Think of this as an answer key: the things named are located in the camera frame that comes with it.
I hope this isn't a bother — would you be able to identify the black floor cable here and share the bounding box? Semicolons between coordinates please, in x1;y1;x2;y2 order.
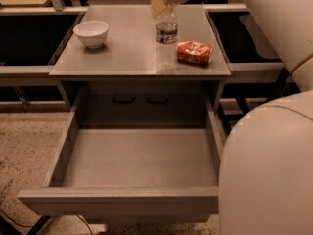
0;209;94;235

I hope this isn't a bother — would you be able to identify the left grey side table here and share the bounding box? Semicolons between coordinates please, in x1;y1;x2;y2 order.
0;7;86;109

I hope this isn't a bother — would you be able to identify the left black drawer handle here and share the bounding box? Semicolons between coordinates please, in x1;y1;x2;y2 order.
112;94;136;104

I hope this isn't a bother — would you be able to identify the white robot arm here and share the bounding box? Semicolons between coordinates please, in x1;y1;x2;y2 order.
218;0;313;235

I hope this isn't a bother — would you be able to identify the white ceramic bowl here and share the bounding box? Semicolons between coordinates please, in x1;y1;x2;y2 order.
73;21;109;49

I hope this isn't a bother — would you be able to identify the black folding table stand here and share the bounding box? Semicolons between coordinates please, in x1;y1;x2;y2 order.
217;68;299;134

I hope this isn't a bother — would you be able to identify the grey open bottom drawer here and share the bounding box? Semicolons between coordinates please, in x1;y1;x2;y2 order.
18;100;222;223

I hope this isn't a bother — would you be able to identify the clear plastic water bottle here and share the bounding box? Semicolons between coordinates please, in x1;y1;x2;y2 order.
156;9;178;71

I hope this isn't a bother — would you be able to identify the black drawer handle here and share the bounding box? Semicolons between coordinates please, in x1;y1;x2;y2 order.
112;94;136;104
146;94;169;104

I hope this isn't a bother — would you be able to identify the right black drawer handle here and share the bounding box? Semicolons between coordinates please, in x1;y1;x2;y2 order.
146;94;169;104

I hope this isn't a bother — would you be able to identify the grey cabinet counter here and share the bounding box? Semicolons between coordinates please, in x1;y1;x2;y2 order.
51;6;231;128

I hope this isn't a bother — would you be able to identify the orange snack bag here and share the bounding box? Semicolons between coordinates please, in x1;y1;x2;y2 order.
177;40;213;64

